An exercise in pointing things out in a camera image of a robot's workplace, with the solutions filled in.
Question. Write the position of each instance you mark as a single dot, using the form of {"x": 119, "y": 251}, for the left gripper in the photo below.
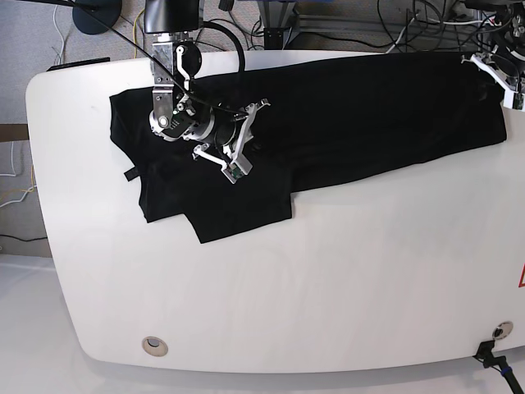
{"x": 504, "y": 71}

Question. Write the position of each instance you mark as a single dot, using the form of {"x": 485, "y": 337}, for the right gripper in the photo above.
{"x": 221, "y": 137}

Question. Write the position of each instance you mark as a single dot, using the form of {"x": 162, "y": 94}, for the black T-shirt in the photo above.
{"x": 327, "y": 123}

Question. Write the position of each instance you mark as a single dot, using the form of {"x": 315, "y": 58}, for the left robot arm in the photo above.
{"x": 506, "y": 34}

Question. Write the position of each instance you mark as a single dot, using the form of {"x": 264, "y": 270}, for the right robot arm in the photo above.
{"x": 181, "y": 110}

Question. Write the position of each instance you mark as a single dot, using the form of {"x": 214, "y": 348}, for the red warning sticker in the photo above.
{"x": 522, "y": 278}

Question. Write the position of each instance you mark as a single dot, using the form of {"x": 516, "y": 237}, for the left table grommet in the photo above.
{"x": 155, "y": 346}

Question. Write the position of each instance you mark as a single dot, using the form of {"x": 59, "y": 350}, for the table grommet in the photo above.
{"x": 155, "y": 346}
{"x": 502, "y": 330}

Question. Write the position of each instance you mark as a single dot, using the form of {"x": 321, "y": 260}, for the right table grommet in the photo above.
{"x": 502, "y": 330}

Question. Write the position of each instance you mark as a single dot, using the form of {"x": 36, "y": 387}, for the black table clamp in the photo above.
{"x": 485, "y": 356}

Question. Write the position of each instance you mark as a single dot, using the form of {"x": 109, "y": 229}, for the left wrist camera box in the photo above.
{"x": 513, "y": 100}

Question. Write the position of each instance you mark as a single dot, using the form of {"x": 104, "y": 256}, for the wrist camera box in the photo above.
{"x": 513, "y": 100}
{"x": 236, "y": 169}

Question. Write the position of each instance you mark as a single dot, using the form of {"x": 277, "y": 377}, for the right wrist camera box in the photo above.
{"x": 236, "y": 169}

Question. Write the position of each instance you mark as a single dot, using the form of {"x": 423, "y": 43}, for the aluminium frame rail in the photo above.
{"x": 280, "y": 21}

